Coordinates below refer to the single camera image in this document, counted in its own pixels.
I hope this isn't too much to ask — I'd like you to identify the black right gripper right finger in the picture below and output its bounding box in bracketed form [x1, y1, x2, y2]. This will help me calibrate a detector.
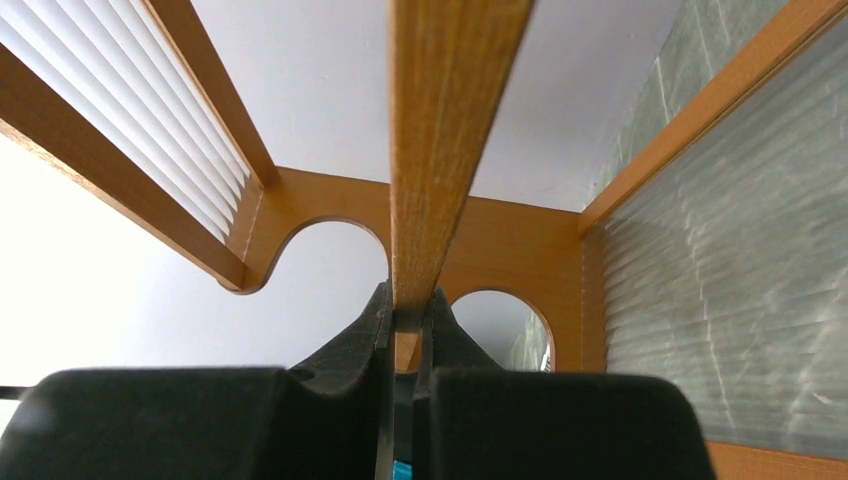
[412, 290, 716, 479]

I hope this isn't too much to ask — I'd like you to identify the orange wooden shelf rack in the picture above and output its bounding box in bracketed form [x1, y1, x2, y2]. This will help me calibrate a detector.
[0, 0, 848, 480]

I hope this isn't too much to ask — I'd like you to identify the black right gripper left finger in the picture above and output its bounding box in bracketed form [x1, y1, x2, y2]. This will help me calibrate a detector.
[1, 283, 393, 479]

